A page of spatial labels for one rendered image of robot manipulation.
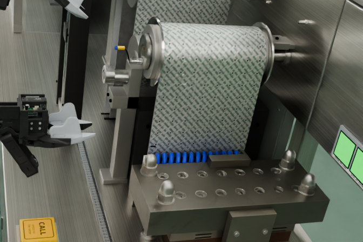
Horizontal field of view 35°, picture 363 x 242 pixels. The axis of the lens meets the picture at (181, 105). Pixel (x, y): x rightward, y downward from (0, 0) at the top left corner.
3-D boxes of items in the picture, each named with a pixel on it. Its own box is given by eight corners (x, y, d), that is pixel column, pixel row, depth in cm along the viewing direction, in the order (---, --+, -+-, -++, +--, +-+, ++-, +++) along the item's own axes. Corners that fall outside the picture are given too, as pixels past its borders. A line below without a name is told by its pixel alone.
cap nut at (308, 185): (295, 186, 124) (300, 169, 122) (309, 185, 126) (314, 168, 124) (302, 196, 121) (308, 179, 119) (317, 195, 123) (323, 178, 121)
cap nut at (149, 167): (138, 167, 121) (140, 149, 119) (154, 167, 123) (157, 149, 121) (142, 177, 118) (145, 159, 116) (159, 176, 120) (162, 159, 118)
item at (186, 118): (146, 158, 128) (158, 83, 119) (242, 154, 135) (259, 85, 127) (147, 159, 127) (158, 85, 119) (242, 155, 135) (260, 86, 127)
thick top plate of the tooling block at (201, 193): (128, 187, 125) (131, 164, 122) (289, 179, 138) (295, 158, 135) (146, 236, 111) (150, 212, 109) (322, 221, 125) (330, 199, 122)
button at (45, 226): (19, 228, 118) (19, 218, 117) (53, 225, 120) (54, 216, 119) (20, 251, 112) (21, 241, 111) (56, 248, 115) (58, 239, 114)
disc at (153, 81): (139, 65, 131) (148, 5, 124) (141, 65, 131) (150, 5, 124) (154, 99, 119) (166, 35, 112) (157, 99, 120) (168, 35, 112)
